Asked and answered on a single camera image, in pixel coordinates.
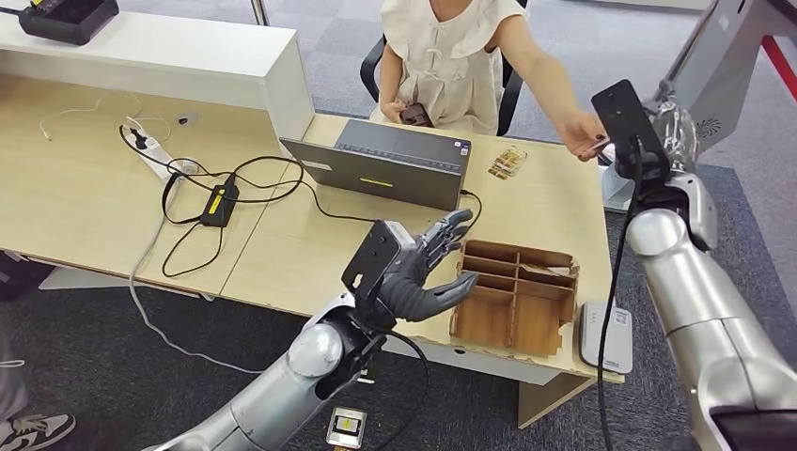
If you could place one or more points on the metal pole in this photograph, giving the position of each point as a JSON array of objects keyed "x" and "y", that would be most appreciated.
[{"x": 259, "y": 11}]

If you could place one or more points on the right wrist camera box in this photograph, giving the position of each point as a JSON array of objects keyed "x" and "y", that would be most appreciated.
[{"x": 626, "y": 121}]

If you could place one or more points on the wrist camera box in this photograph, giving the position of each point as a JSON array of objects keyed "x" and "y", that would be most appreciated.
[
  {"x": 626, "y": 121},
  {"x": 373, "y": 261}
]

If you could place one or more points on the wooden desk leg panel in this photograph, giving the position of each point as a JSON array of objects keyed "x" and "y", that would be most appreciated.
[{"x": 548, "y": 401}]

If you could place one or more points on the white power strip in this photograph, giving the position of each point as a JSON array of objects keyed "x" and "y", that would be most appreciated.
[{"x": 152, "y": 149}]

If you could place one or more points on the grey kiosk stand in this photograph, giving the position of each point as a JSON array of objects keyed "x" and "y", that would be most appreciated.
[{"x": 728, "y": 62}]

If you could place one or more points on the person's left forearm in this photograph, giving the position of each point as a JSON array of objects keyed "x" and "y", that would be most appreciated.
[{"x": 554, "y": 90}]

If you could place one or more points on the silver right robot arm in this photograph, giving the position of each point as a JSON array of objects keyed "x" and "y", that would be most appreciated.
[{"x": 703, "y": 311}]

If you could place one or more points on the black tray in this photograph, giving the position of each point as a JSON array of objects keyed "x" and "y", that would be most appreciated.
[{"x": 65, "y": 22}]

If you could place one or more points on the grey laptop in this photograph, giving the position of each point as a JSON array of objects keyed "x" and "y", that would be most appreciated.
[{"x": 386, "y": 168}]

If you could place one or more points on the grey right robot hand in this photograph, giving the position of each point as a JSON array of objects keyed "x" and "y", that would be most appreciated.
[{"x": 680, "y": 140}]

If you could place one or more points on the small dark desk grommet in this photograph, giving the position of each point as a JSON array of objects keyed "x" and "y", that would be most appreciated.
[{"x": 185, "y": 118}]

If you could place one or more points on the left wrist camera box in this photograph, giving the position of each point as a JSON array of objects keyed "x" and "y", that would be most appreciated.
[{"x": 373, "y": 261}]

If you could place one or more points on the bystander person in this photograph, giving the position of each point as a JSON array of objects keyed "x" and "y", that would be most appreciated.
[{"x": 37, "y": 431}]

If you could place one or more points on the red barrier belt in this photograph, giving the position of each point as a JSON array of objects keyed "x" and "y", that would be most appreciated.
[{"x": 781, "y": 65}]

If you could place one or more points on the person's left hand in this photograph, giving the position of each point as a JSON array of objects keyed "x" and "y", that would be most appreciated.
[{"x": 582, "y": 136}]

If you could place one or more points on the black office chair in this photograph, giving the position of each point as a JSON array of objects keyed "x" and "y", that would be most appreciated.
[{"x": 371, "y": 65}]

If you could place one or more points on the gold room key card stack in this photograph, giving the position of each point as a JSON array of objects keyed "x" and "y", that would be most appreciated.
[{"x": 507, "y": 163}]

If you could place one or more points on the black power adapter yellow label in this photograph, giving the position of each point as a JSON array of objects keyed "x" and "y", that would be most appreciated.
[{"x": 219, "y": 204}]

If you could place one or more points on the small white device yellow label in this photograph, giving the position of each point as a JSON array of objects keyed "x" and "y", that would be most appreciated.
[{"x": 346, "y": 426}]

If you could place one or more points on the black phone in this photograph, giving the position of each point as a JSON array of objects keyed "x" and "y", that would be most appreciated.
[{"x": 417, "y": 115}]

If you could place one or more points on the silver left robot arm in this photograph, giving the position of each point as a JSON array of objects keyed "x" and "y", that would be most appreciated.
[{"x": 280, "y": 392}]

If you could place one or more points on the white ID card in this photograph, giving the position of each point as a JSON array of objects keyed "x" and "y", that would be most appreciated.
[{"x": 601, "y": 146}]

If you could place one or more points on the person's right hand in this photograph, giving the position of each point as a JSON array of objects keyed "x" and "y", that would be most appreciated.
[{"x": 393, "y": 112}]

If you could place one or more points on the wooden divided organizer box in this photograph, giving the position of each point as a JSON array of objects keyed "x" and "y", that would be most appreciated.
[{"x": 507, "y": 311}]

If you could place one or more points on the white paper slip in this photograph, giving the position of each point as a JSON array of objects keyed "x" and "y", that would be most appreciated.
[{"x": 548, "y": 271}]

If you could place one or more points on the white counter shelf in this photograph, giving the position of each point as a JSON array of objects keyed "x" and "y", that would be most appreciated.
[{"x": 187, "y": 62}]

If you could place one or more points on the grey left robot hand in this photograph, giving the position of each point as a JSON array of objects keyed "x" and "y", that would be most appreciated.
[{"x": 414, "y": 289}]

